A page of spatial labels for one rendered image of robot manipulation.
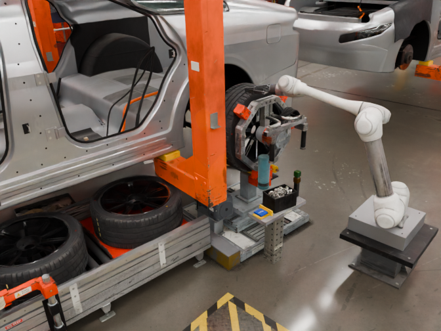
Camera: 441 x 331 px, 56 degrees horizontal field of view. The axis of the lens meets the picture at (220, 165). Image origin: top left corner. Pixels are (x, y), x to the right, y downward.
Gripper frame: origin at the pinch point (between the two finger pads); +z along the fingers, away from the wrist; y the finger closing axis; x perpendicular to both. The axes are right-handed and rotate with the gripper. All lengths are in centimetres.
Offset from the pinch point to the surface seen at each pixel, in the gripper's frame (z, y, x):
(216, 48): -3, -41, 48
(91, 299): 57, -153, -59
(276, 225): -27, -55, -77
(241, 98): 3.9, -8.2, -2.5
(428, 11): -110, 310, -60
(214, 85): 0, -48, 29
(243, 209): 10, -32, -91
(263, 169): -12, -28, -49
